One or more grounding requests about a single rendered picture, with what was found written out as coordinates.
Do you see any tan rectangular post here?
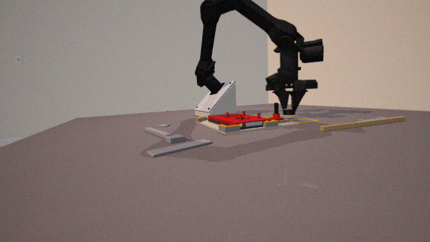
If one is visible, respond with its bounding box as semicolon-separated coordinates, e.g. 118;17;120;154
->
320;116;405;132

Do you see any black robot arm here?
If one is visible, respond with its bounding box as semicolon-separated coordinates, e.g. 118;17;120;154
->
195;0;324;95

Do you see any black and white wheel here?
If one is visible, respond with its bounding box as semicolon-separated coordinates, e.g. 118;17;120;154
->
284;109;295;115

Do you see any grey flat bar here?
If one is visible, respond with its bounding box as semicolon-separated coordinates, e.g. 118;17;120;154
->
144;127;172;138
146;139;212;157

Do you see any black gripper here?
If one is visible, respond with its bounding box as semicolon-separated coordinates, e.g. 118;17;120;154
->
266;64;318;112

